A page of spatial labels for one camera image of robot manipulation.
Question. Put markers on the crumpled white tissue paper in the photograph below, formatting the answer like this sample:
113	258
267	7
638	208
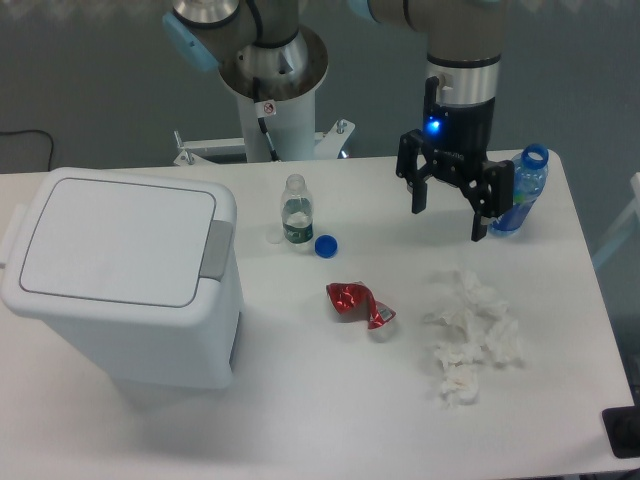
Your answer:
478	330

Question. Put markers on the blue bottle cap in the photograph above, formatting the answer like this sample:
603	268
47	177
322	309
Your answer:
326	246

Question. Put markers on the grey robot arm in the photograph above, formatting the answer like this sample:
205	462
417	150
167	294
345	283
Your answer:
464	40

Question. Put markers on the blue plastic drink bottle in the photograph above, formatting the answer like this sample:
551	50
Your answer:
531	172

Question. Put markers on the white bottle cap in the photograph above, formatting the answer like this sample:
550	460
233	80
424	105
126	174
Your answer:
274	237

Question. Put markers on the white chair frame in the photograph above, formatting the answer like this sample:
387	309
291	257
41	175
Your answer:
620	230

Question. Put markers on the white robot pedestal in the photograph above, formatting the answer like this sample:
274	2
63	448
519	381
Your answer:
275	92

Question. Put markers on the white plastic trash can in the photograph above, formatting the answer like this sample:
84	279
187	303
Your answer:
137	272

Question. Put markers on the clear green-label water bottle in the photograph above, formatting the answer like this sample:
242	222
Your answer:
297	213

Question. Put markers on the black device at edge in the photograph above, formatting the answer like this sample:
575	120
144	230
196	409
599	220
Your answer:
622	428

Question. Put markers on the crumpled red wrapper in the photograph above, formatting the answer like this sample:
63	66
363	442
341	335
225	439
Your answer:
347	297

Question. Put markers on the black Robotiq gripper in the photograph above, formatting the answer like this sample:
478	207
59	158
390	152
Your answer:
462	131

